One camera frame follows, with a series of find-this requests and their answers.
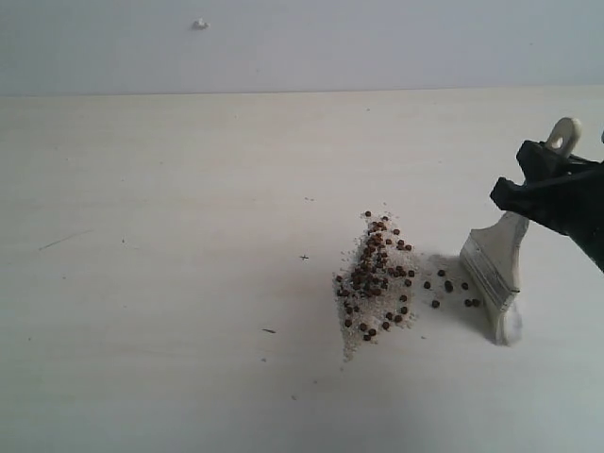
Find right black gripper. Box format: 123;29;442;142
490;141;603;271

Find white wooden paint brush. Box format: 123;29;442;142
460;117;581;345

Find scattered rice and brown pellets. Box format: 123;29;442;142
332;210;484;361

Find small white wall hook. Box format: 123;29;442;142
192;18;210;30

